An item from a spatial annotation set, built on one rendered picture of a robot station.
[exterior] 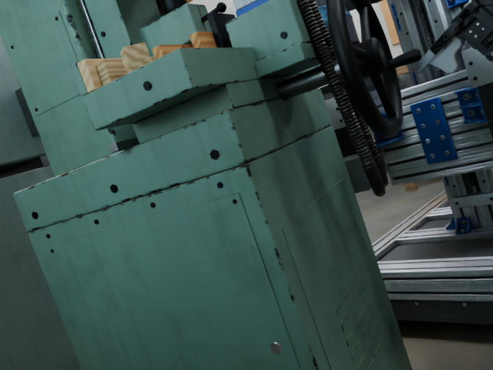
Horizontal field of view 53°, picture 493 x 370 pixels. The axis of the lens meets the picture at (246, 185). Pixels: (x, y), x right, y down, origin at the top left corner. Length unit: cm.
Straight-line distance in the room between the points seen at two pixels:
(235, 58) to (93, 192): 37
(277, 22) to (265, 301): 48
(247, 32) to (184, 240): 39
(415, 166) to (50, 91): 101
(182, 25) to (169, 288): 51
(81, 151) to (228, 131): 46
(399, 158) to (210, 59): 89
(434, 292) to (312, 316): 72
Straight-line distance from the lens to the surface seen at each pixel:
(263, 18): 92
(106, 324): 110
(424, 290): 154
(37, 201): 112
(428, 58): 99
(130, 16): 111
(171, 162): 86
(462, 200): 165
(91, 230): 103
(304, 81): 94
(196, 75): 74
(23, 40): 123
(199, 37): 96
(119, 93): 81
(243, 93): 84
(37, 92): 122
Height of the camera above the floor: 75
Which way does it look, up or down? 5 degrees down
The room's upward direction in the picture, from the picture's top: 19 degrees counter-clockwise
